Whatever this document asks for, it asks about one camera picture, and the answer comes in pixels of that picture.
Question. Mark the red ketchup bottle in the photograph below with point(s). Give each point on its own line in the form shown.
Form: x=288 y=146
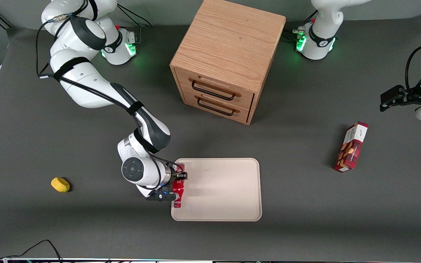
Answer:
x=178 y=190

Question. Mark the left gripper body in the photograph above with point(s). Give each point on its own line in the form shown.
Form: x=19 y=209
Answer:
x=410 y=97

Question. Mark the yellow lemon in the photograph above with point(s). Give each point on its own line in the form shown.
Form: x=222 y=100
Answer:
x=60 y=185

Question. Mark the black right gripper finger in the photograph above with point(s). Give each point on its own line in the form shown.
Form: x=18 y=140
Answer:
x=181 y=176
x=168 y=197

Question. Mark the beige plastic tray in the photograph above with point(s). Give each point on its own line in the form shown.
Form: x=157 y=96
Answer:
x=221 y=190

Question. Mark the wooden drawer cabinet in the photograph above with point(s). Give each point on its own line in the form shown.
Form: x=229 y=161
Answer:
x=228 y=40

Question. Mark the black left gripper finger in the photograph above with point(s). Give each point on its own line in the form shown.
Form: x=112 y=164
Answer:
x=393 y=94
x=395 y=105

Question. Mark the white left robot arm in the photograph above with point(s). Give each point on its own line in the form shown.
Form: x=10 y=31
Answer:
x=323 y=22

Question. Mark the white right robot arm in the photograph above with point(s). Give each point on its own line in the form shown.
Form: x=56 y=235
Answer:
x=86 y=84

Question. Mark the red cookie box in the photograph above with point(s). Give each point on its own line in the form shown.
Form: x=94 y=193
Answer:
x=351 y=149

